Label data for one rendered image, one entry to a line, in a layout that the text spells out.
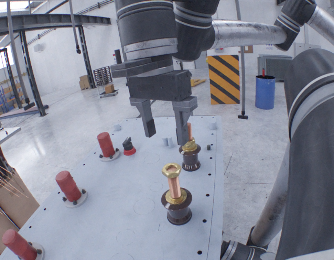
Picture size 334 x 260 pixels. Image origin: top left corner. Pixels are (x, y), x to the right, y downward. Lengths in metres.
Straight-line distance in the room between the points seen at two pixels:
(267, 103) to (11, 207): 5.58
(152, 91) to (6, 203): 1.84
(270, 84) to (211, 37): 4.62
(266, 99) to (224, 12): 2.68
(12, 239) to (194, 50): 0.78
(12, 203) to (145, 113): 1.77
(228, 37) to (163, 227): 0.63
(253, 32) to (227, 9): 4.62
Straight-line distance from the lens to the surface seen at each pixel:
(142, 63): 0.29
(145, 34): 0.30
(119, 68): 0.29
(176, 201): 0.51
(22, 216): 2.08
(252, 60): 13.83
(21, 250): 0.68
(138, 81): 0.36
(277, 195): 0.48
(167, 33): 0.31
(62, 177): 0.73
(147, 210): 0.65
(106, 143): 0.92
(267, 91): 5.10
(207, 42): 0.50
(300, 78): 0.28
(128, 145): 0.93
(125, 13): 0.33
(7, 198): 1.95
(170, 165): 0.47
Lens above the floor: 1.86
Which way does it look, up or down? 27 degrees down
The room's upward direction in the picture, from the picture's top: 9 degrees counter-clockwise
